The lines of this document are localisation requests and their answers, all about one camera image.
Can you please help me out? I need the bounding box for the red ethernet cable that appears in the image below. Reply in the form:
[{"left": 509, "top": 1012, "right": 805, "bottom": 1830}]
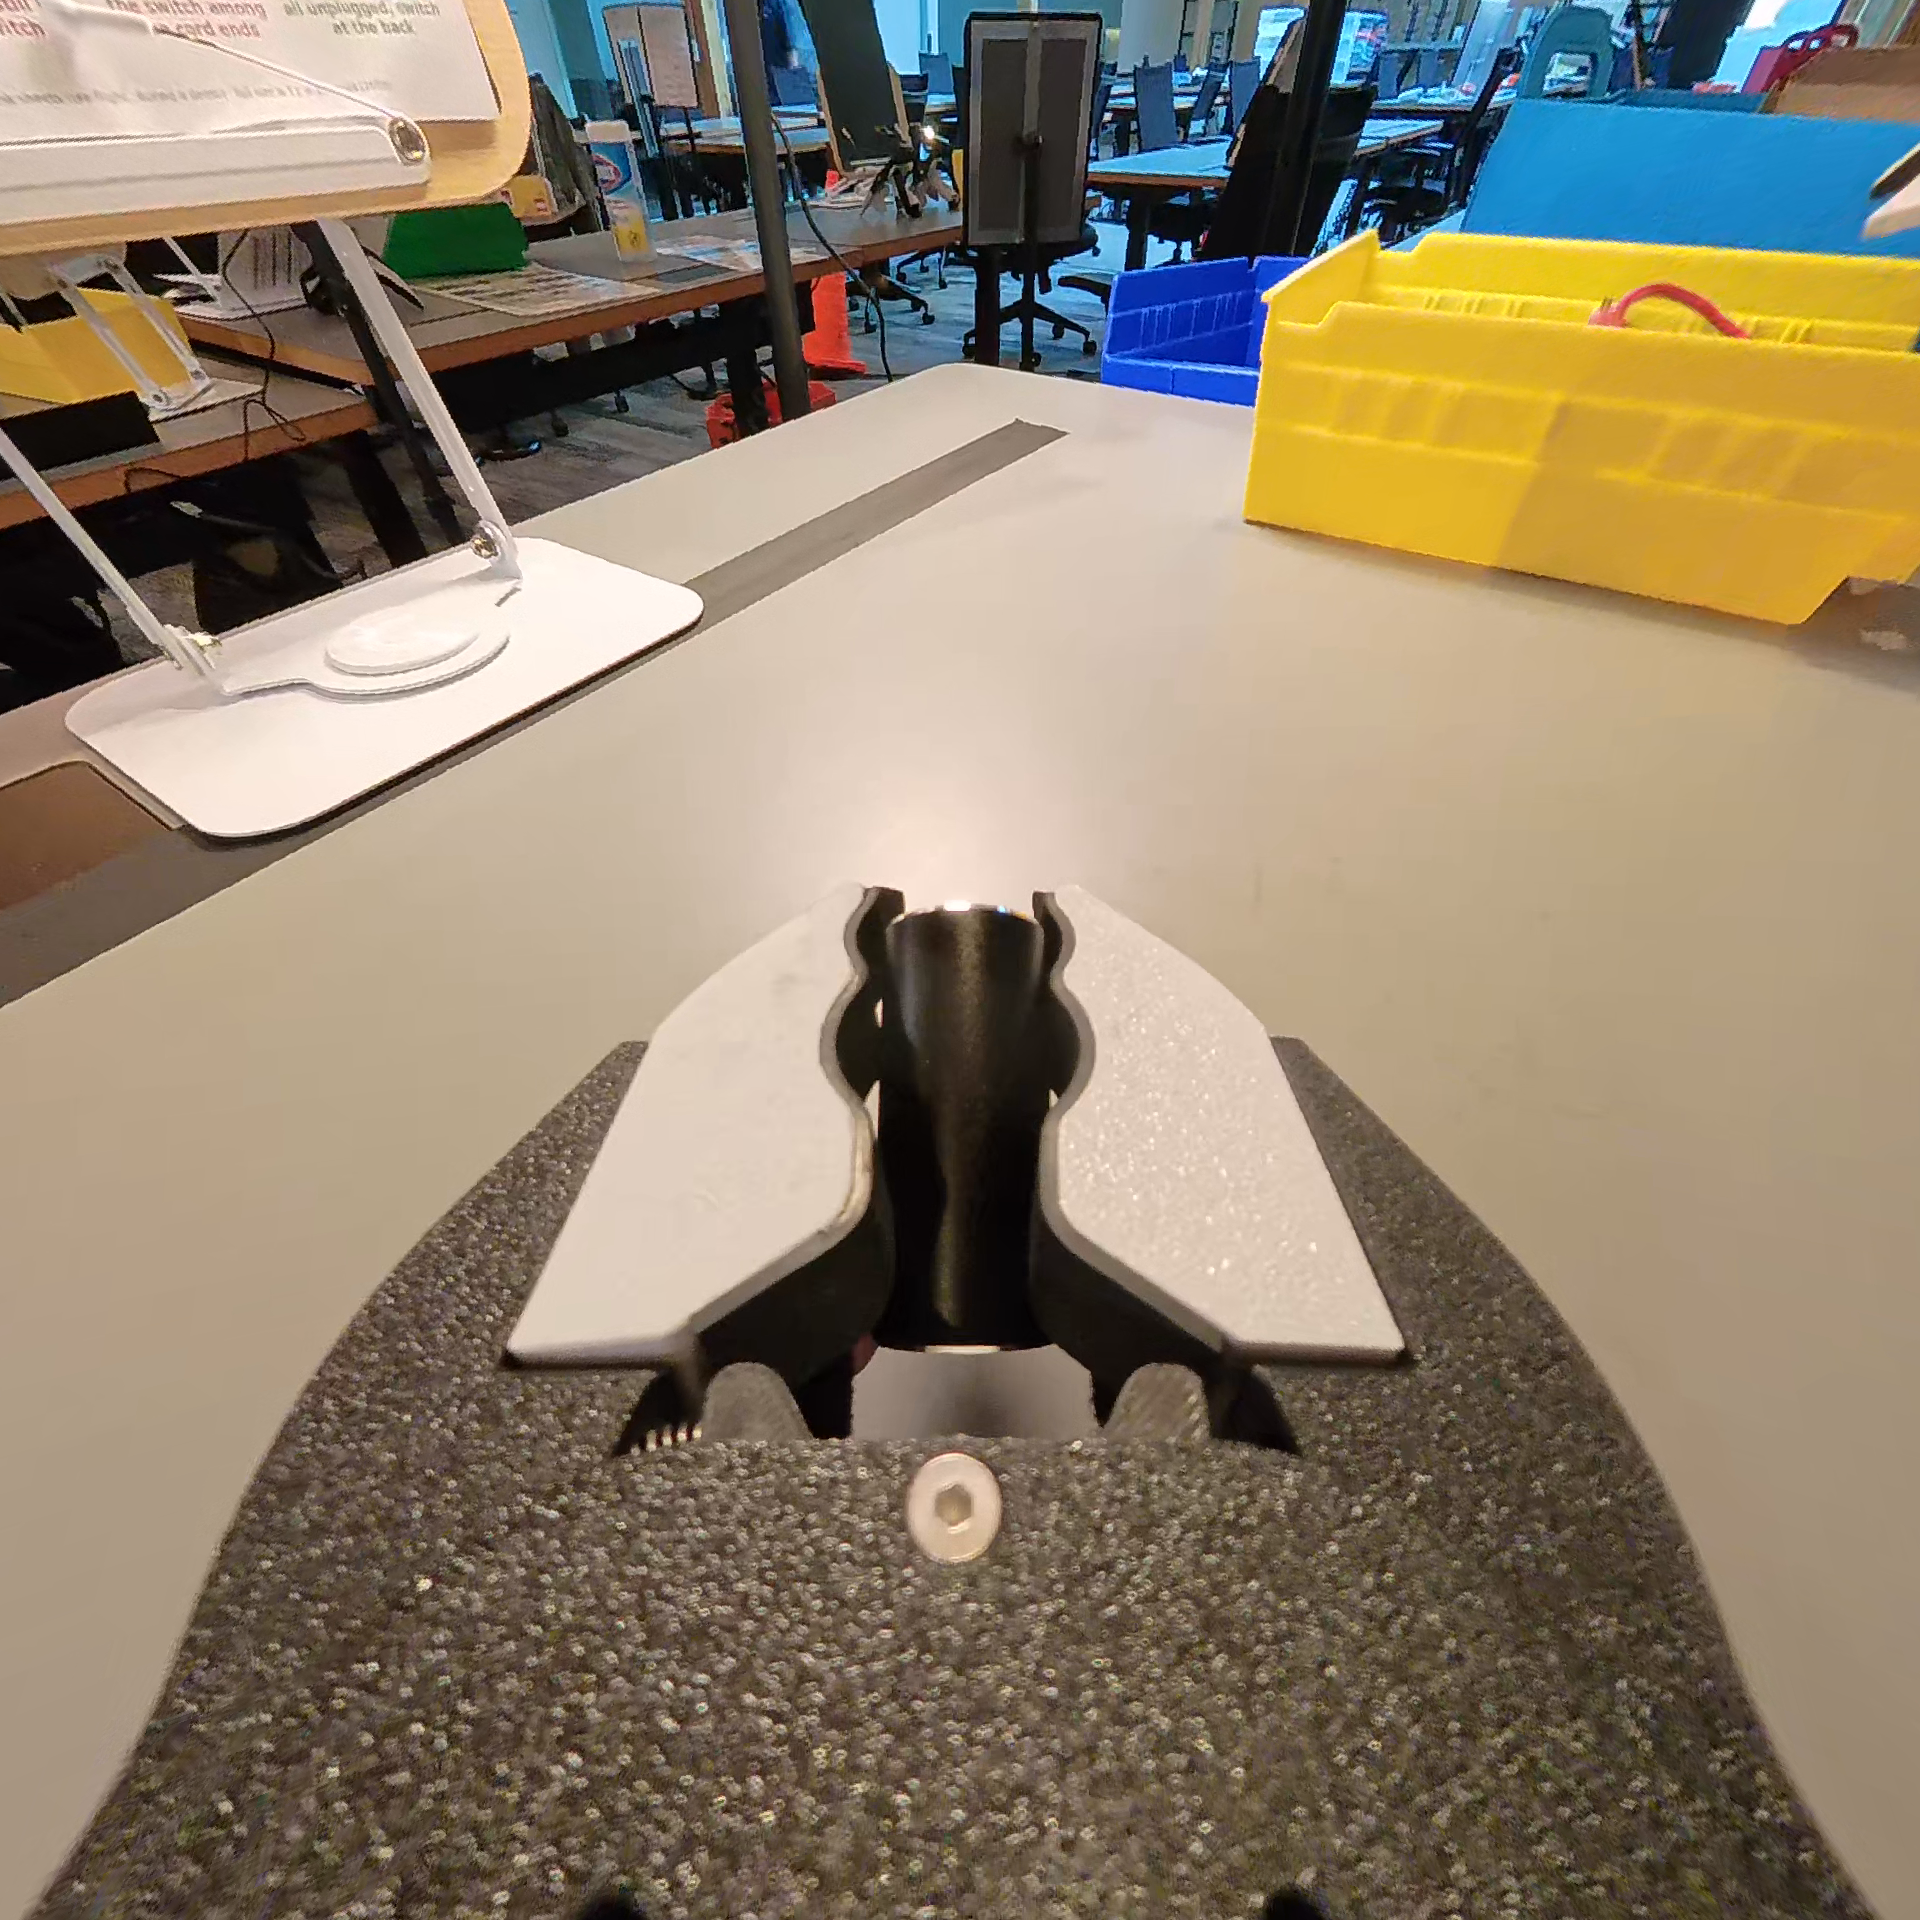
[{"left": 1598, "top": 280, "right": 1752, "bottom": 345}]

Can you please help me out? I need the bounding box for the white wipes canister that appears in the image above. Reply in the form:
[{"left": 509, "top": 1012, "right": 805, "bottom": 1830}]
[{"left": 582, "top": 118, "right": 659, "bottom": 268}]

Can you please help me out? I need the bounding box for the blue plastic bin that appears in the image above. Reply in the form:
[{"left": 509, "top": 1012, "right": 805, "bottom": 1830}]
[{"left": 1102, "top": 255, "right": 1310, "bottom": 406}]

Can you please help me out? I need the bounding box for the cardboard box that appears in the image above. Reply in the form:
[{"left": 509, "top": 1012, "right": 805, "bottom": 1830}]
[{"left": 1763, "top": 45, "right": 1920, "bottom": 118}]

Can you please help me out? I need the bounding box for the light blue panel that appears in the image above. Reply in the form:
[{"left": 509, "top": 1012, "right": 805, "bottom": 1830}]
[{"left": 1462, "top": 96, "right": 1920, "bottom": 265}]

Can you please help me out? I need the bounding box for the black network switch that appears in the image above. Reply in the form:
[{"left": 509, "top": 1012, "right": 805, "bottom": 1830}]
[{"left": 871, "top": 901, "right": 1070, "bottom": 1354}]

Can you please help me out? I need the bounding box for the yellow plastic bin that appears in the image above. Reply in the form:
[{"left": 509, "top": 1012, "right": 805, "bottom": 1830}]
[{"left": 1246, "top": 229, "right": 1920, "bottom": 626}]

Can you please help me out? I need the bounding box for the black metal pole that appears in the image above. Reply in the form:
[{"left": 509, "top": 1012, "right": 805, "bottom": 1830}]
[{"left": 725, "top": 0, "right": 837, "bottom": 425}]

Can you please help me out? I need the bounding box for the black monitor on stand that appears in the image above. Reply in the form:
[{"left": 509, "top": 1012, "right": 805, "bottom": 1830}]
[{"left": 960, "top": 12, "right": 1106, "bottom": 249}]

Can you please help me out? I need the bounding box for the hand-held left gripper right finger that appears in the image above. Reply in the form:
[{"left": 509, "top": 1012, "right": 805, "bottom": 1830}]
[{"left": 1030, "top": 885, "right": 1411, "bottom": 1420}]

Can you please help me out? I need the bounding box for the small yellow bin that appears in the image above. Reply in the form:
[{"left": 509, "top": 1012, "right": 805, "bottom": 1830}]
[{"left": 0, "top": 292, "right": 191, "bottom": 402}]

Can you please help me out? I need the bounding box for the green plastic bin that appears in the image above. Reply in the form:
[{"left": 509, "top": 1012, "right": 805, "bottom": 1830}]
[{"left": 381, "top": 200, "right": 530, "bottom": 280}]

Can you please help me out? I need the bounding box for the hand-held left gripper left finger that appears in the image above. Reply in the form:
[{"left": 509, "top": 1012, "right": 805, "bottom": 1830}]
[{"left": 508, "top": 885, "right": 906, "bottom": 1397}]

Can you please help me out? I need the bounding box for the orange traffic cone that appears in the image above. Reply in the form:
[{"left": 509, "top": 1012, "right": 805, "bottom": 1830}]
[{"left": 800, "top": 272, "right": 871, "bottom": 377}]

